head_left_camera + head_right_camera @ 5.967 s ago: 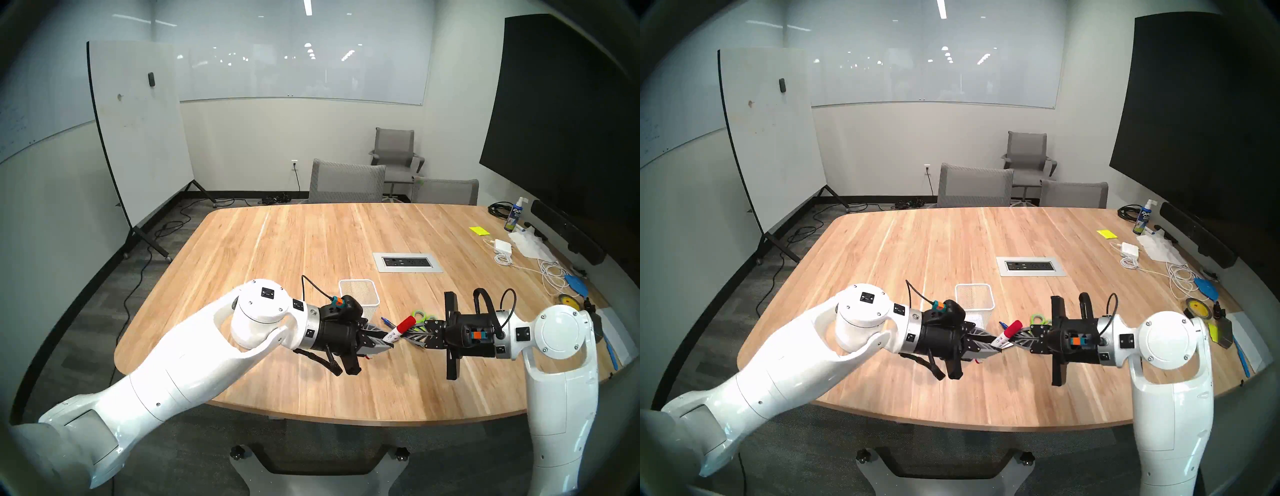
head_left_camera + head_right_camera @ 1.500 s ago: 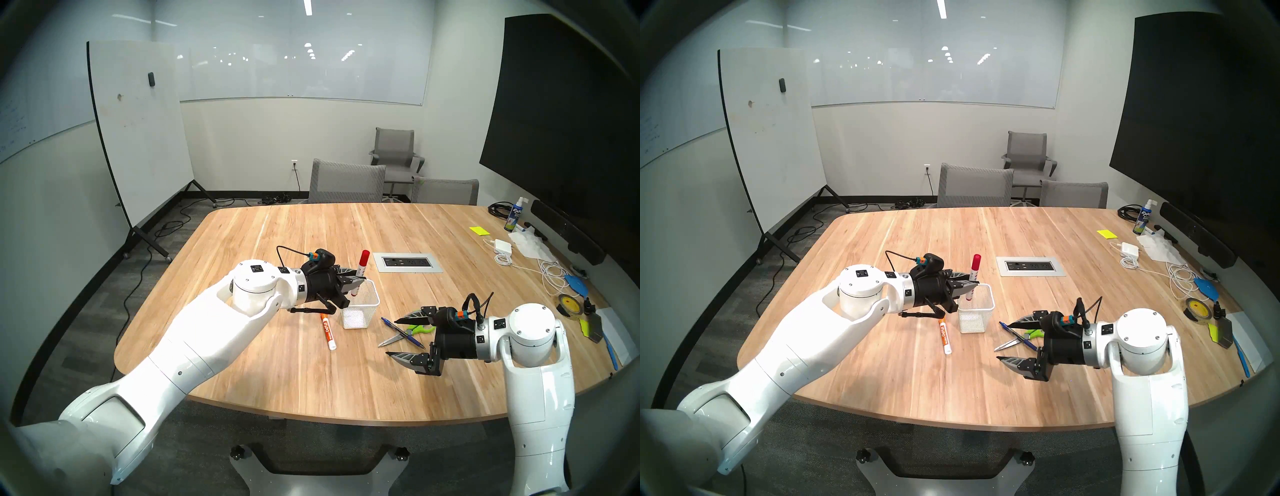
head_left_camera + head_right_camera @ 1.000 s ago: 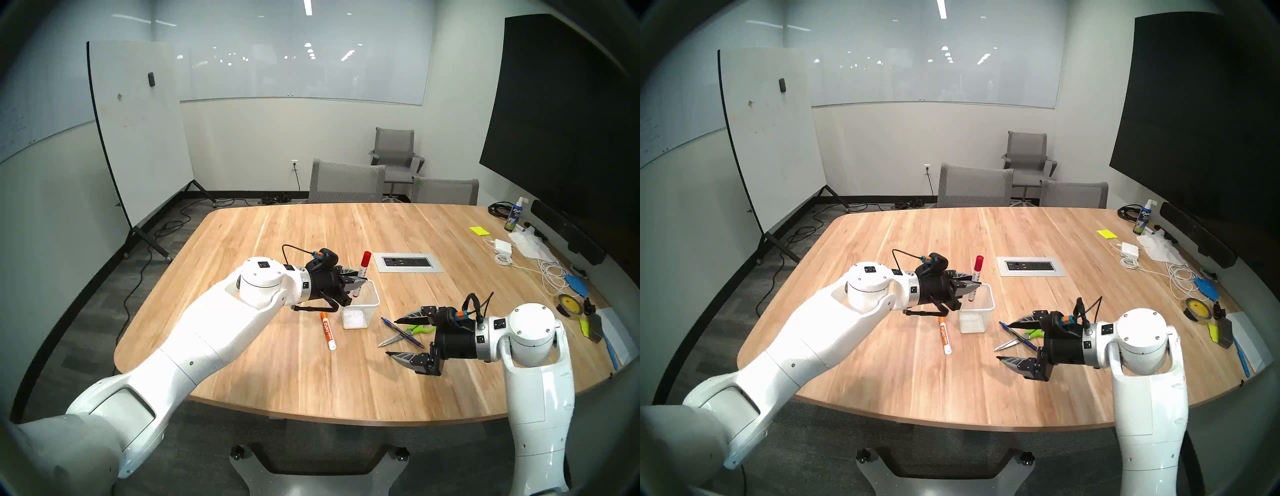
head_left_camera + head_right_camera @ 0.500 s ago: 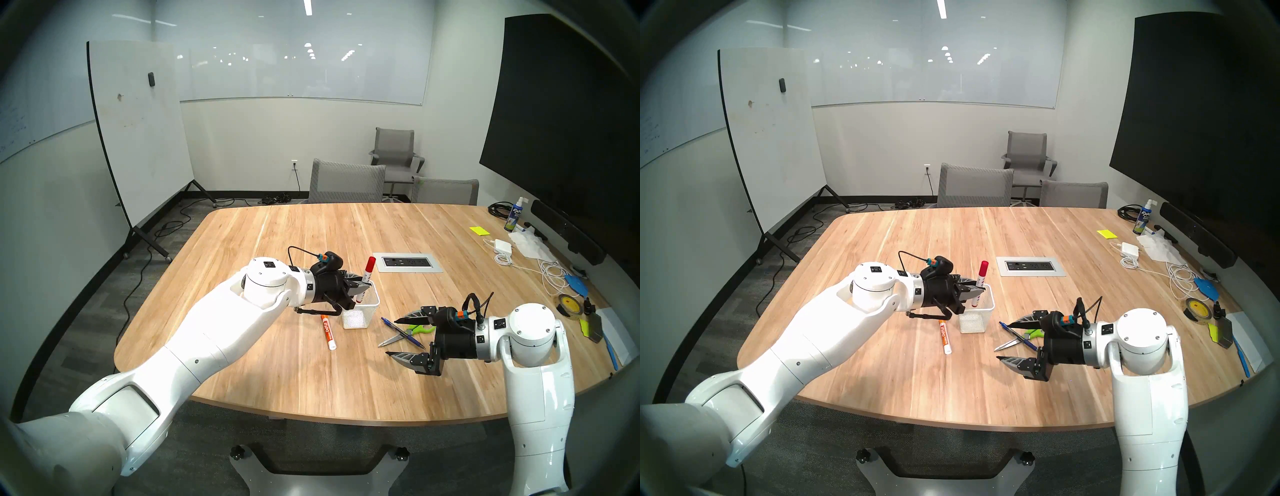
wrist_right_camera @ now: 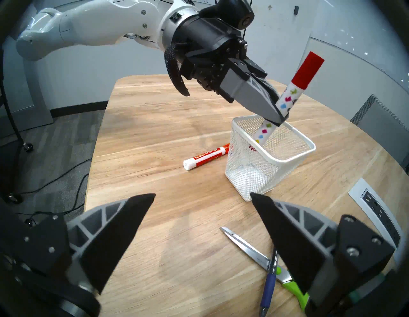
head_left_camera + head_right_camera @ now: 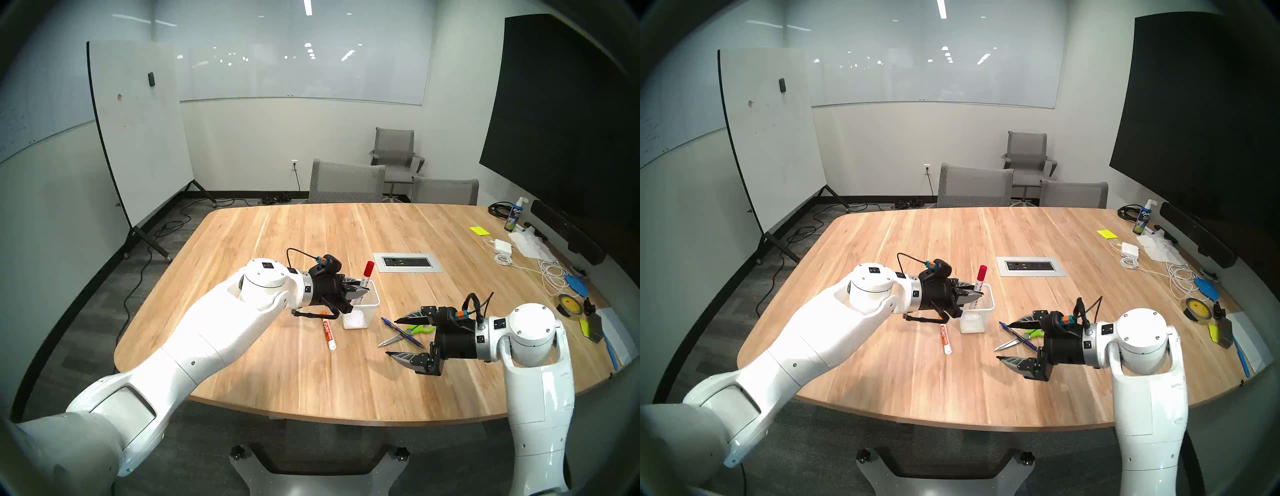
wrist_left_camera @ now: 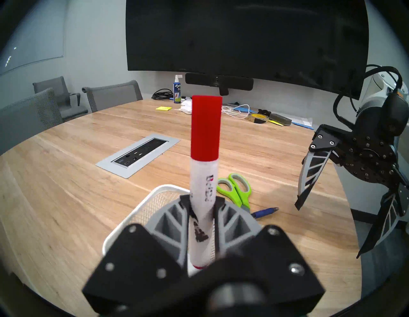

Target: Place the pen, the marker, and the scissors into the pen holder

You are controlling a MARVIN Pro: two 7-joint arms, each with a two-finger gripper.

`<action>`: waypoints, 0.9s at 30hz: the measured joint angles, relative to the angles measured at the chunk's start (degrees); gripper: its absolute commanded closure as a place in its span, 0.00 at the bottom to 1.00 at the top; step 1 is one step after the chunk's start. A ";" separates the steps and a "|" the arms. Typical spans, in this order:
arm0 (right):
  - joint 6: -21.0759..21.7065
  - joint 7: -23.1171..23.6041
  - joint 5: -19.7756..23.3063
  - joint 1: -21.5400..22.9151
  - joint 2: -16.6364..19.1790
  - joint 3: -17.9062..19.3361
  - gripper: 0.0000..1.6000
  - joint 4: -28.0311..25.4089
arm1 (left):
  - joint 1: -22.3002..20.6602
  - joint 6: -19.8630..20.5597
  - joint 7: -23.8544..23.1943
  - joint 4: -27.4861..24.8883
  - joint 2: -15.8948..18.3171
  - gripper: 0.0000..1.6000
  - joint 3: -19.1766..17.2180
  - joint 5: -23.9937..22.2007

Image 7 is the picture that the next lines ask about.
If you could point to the large black wall screen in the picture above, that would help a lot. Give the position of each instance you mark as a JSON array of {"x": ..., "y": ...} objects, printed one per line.
[{"x": 246, "y": 35}]

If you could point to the white paper sheet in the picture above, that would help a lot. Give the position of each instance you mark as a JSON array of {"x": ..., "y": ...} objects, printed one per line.
[{"x": 302, "y": 121}]

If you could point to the blue flat object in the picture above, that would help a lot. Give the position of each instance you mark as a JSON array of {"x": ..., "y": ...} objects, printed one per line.
[{"x": 243, "y": 109}]

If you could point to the blue ballpoint pen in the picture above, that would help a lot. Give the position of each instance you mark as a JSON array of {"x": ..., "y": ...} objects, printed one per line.
[{"x": 265, "y": 212}]

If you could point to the whiteboard cleaner spray bottle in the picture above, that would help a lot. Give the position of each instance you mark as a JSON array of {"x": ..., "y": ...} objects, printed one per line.
[{"x": 177, "y": 92}]

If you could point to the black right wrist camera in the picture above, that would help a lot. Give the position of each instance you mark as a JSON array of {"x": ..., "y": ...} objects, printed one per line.
[{"x": 397, "y": 112}]

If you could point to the low grey mesh chair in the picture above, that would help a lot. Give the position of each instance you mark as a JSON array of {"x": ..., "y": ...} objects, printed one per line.
[{"x": 111, "y": 94}]

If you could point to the grey armrest office chair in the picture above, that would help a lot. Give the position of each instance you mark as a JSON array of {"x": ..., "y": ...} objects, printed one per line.
[{"x": 57, "y": 92}]

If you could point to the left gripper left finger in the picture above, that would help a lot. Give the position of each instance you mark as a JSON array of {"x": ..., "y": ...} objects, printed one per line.
[{"x": 137, "y": 265}]

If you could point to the yellow black tape roll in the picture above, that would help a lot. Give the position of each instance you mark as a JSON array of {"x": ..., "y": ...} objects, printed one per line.
[{"x": 258, "y": 118}]

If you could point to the glass wall board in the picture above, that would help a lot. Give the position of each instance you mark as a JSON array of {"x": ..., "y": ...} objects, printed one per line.
[{"x": 28, "y": 32}]

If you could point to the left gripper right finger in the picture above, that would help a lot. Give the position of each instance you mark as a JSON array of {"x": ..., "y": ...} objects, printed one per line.
[{"x": 265, "y": 262}]

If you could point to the white mesh pen holder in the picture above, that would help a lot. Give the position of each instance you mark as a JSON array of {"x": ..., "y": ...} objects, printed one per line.
[{"x": 150, "y": 204}]

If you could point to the black video sound bar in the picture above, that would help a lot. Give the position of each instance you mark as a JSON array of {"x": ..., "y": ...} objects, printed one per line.
[{"x": 220, "y": 81}]

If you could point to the grey table power outlet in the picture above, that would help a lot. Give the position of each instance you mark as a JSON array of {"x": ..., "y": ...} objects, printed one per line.
[{"x": 137, "y": 156}]

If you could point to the wide grey mesh chair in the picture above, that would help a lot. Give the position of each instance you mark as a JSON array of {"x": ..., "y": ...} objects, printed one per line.
[{"x": 28, "y": 118}]

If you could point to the yellow sticky note pad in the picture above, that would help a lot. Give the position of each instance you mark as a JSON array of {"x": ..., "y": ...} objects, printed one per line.
[{"x": 164, "y": 108}]

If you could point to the red cap dotted marker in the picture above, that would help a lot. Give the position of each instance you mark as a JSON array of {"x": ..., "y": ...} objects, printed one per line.
[{"x": 206, "y": 134}]

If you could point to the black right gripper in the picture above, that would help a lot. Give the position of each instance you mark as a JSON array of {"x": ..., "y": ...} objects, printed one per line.
[{"x": 367, "y": 156}]

